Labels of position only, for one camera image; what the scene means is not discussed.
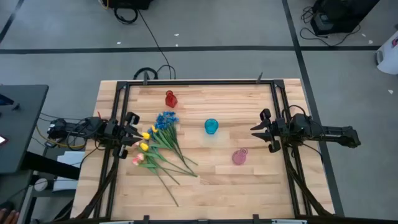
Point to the white board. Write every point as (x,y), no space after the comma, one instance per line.
(71,158)

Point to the pink glass vase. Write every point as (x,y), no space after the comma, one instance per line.
(238,157)

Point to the red glass vase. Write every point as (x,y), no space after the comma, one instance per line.
(171,100)

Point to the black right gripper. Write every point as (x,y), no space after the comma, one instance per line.
(278,129)

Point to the person's hand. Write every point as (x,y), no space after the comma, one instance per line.
(7,217)

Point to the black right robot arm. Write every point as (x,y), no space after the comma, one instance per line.
(335,133)

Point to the white plastic bin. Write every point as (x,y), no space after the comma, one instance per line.
(388,56)

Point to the black side desk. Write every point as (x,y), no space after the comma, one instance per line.
(21,124)

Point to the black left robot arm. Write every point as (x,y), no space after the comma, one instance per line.
(90,124)

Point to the lit tablet screen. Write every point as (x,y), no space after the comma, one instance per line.
(2,140)

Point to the black equipment case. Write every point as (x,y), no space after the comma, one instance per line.
(342,15)

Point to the black aluminium rig frame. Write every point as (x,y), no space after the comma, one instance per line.
(280,93)

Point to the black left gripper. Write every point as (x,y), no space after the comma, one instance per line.
(115,133)

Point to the teal glass vase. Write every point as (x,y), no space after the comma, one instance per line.
(211,126)

